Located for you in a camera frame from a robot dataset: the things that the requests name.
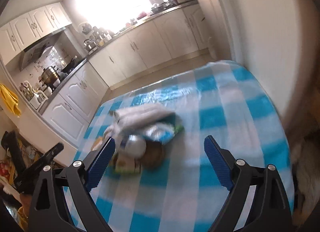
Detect white lower kitchen cabinets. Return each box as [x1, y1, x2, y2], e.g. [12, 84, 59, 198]
[41, 2, 209, 147]

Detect silver wipes packet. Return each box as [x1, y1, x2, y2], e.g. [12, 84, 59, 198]
[120, 121, 185, 159]

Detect blue checkered tablecloth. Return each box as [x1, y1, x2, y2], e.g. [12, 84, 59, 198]
[75, 61, 294, 231]

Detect steel cooking pot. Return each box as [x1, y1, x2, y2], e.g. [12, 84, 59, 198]
[39, 66, 61, 89]

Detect steel range hood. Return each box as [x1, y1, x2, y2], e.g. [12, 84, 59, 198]
[19, 27, 66, 71]

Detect steel kettle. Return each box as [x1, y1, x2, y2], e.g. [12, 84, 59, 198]
[84, 38, 98, 52]

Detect green white small carton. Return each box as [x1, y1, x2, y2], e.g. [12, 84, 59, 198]
[111, 153, 142, 175]

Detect brown round fruit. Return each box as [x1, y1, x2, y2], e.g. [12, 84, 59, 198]
[139, 140, 165, 170]

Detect white kitchen cabinets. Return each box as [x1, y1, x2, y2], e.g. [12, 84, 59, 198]
[1, 2, 72, 65]
[41, 2, 209, 147]

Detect white upper kitchen cabinets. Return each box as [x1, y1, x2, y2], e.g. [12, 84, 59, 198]
[1, 2, 72, 65]

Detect yellow hanging cloth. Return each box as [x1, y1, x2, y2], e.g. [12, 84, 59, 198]
[0, 84, 21, 117]

